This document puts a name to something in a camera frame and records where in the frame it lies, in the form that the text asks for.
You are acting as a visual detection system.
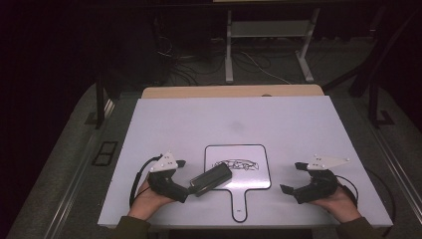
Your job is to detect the black metal stand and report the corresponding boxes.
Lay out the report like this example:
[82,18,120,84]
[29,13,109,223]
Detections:
[321,4,422,129]

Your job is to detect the metal floor rail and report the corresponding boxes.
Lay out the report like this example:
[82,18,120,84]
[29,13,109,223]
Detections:
[366,123,422,215]
[42,99,115,239]

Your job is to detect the black whiteboard eraser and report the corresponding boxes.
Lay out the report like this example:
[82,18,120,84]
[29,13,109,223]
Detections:
[188,162,234,198]

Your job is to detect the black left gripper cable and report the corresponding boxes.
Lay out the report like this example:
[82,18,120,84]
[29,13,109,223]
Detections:
[128,153,164,207]

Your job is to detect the white paddle whiteboard black rim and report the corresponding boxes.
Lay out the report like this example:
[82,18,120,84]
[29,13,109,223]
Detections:
[203,143,273,224]

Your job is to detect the wooden table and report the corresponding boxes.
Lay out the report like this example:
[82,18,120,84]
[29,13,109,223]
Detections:
[141,84,325,100]

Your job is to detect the black floor cables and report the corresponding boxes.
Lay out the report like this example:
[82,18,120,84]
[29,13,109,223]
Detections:
[154,34,227,88]

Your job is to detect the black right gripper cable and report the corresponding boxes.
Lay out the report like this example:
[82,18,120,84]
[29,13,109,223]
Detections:
[334,168,398,239]

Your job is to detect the white floor cable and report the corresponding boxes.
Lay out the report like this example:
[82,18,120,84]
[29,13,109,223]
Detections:
[238,49,294,86]

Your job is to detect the white metal stand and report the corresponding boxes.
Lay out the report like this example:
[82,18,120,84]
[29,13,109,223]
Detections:
[224,7,321,85]

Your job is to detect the person's right hand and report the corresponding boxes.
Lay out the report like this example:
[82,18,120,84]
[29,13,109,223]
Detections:
[310,185,362,224]

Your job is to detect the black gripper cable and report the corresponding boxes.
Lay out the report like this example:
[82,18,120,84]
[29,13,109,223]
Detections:
[128,153,164,207]
[334,168,398,239]

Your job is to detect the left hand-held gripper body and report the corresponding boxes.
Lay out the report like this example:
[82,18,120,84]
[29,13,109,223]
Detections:
[146,150,185,203]

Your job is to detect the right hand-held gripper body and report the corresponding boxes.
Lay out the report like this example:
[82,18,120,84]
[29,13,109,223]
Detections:
[293,153,351,205]

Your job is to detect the person's left hand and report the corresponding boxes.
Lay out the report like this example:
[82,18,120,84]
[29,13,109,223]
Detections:
[127,178,176,222]

